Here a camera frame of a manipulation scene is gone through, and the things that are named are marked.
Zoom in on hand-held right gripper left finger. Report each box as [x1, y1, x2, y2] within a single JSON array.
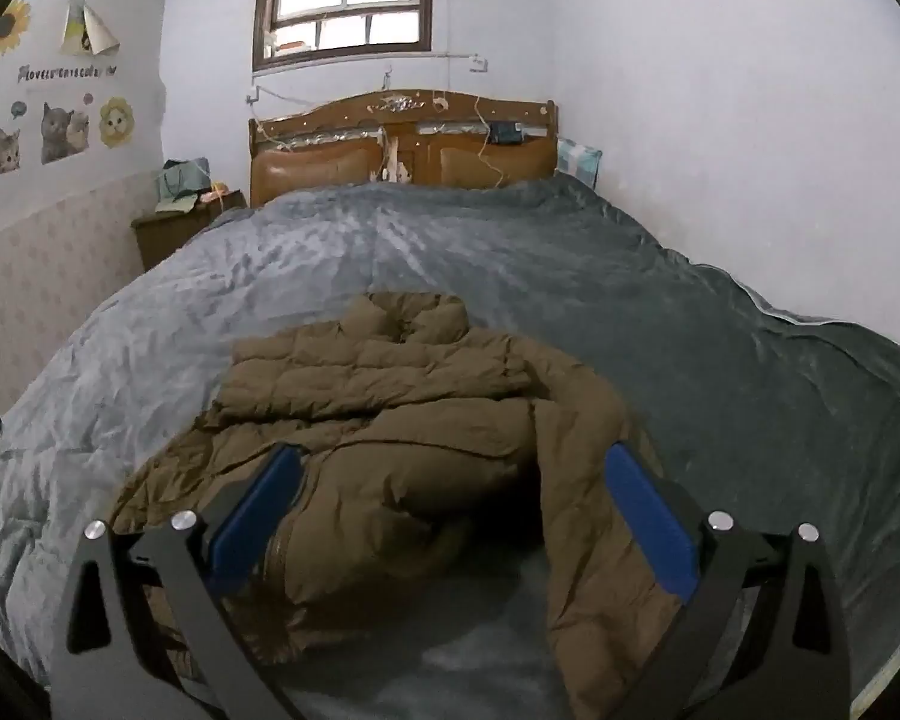
[[51, 444, 308, 720]]

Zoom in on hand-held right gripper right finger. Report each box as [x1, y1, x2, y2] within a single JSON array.
[[604, 441, 852, 720]]

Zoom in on brown puffer jacket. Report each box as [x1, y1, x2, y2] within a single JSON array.
[[109, 291, 702, 720]]

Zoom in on wooden nightstand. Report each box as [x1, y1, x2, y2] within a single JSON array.
[[133, 191, 248, 272]]

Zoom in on grey bed blanket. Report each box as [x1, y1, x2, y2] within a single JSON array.
[[0, 178, 900, 720]]

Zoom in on cat in sunflower sticker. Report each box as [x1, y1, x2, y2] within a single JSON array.
[[99, 96, 135, 149]]

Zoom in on wooden bed headboard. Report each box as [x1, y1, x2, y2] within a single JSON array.
[[249, 90, 560, 208]]

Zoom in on plaid pillow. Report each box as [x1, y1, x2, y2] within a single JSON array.
[[555, 138, 603, 185]]

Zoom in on two cats wall sticker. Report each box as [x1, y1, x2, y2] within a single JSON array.
[[40, 101, 92, 165]]

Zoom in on lettering wall sticker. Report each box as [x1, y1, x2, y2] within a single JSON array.
[[16, 64, 119, 84]]

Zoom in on sunflower wall sticker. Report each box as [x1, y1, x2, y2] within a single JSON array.
[[0, 0, 33, 99]]

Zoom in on curled paper wall poster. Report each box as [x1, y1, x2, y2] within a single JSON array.
[[60, 0, 122, 58]]

